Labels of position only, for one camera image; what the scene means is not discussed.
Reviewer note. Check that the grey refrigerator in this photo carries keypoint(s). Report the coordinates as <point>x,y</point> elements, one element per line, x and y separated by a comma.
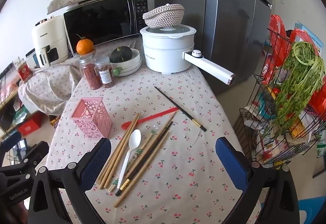
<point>224,23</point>

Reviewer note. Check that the white ceramic bowl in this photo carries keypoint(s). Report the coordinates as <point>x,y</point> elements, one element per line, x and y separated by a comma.
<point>132,72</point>
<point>135,57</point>
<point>136,65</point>

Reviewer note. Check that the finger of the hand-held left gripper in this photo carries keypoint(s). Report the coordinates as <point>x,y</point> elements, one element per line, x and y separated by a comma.
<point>35,150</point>
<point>11,138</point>

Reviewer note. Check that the red plastic spoon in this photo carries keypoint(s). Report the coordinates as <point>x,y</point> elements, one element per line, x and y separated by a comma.
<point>152,117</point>

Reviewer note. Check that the white air fryer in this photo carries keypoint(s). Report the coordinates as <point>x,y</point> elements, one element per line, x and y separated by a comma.
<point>48,35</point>

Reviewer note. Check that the small floral draped cloth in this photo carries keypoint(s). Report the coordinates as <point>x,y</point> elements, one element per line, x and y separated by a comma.
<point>45,86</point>

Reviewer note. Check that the cherry print tablecloth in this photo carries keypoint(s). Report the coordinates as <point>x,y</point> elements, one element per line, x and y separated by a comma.
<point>191,163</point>

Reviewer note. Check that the white electric cooking pot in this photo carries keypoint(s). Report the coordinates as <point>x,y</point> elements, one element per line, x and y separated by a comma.
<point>165,51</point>

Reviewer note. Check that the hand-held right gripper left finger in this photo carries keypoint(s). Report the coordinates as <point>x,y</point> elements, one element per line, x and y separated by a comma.
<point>98,163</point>

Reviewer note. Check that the black chopstick with gold band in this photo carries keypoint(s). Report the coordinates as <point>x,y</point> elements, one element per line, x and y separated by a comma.
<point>178,108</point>
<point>143,163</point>

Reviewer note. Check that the pink perforated utensil holder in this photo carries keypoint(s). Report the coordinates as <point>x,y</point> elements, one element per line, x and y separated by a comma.
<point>89,117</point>

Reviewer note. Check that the blue wall poster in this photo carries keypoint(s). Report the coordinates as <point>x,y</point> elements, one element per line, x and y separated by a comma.
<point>312,42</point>

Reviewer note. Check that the green kabocha squash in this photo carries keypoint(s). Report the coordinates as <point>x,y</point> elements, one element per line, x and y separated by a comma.
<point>121,55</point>

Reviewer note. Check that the clear jar with white label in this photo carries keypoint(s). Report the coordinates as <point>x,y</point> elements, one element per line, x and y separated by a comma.
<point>105,75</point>

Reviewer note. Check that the white plastic spoon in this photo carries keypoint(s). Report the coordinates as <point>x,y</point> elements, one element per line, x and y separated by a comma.
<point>133,138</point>

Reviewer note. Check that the red cardboard box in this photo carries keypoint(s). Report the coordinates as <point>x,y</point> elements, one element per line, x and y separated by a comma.
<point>29,127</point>

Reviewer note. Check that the wrapped disposable chopsticks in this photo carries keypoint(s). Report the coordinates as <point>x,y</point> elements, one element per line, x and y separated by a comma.
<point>113,184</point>

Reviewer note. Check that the clear jar of red berries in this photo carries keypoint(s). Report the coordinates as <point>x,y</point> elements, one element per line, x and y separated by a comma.
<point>90,75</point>

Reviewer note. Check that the red tin box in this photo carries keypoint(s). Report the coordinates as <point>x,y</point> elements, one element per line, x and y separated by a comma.
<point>24,71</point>

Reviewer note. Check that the green ceramic spoon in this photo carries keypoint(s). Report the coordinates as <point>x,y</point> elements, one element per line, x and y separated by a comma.
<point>116,72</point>

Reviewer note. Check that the blue plastic stool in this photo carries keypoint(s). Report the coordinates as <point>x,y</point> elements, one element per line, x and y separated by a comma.
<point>313,210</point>

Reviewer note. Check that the orange fruit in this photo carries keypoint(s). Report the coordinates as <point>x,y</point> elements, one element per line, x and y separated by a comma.
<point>84,46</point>

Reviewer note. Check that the bunch of green herbs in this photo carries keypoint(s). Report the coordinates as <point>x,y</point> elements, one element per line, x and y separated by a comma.
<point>295,81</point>

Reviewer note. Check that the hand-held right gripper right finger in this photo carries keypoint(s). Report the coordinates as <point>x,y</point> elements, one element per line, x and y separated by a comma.
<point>230,164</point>

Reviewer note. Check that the red plastic bag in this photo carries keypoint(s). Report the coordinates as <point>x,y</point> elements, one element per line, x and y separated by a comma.
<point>303,35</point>
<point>276,43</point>

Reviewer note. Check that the black microwave oven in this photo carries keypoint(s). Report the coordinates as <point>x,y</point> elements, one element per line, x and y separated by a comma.
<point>101,23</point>

